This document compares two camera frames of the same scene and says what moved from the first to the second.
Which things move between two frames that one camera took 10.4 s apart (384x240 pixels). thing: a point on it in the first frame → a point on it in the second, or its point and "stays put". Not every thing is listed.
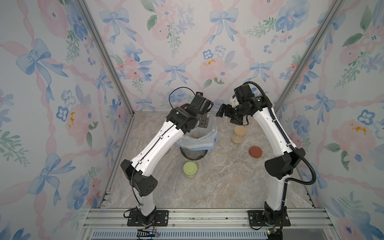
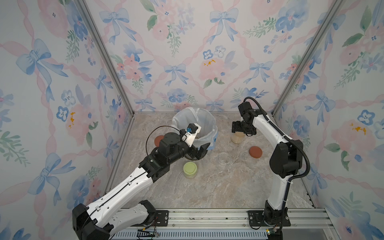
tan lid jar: [240, 132] stays put
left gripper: [204, 120] → [204, 145]
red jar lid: [255, 152] stays put
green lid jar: [190, 169] stays put
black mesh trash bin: [193, 155] stays put
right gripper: [227, 113] → [236, 127]
